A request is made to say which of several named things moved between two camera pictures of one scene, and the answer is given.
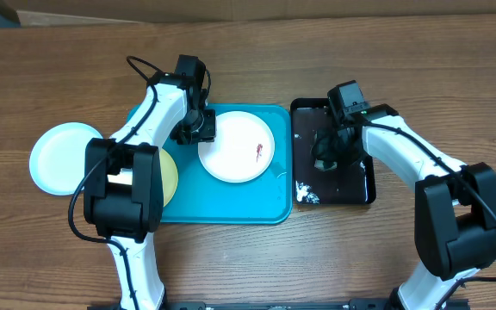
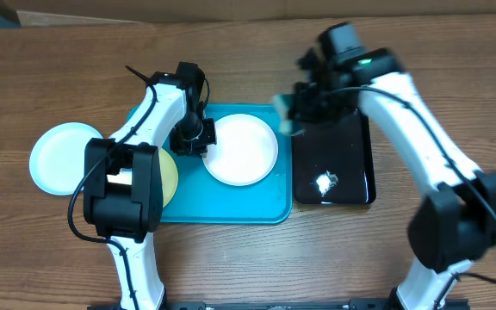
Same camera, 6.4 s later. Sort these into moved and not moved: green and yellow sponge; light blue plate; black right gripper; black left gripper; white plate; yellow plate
Moved: black right gripper; green and yellow sponge
Not moved: white plate; yellow plate; black left gripper; light blue plate
